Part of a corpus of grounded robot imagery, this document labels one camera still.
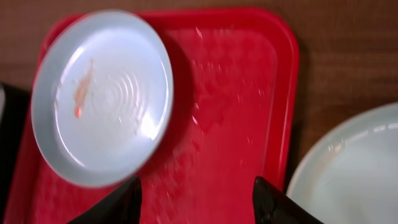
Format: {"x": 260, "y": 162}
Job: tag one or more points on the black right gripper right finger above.
{"x": 271, "y": 206}

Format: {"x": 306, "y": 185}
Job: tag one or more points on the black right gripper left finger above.
{"x": 121, "y": 206}

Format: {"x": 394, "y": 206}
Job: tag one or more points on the turquoise plate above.
{"x": 350, "y": 174}

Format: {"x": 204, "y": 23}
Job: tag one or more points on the light blue plate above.
{"x": 102, "y": 98}

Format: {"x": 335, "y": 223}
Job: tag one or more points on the red plastic tray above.
{"x": 235, "y": 79}

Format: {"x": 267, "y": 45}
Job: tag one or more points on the black water tray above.
{"x": 14, "y": 103}

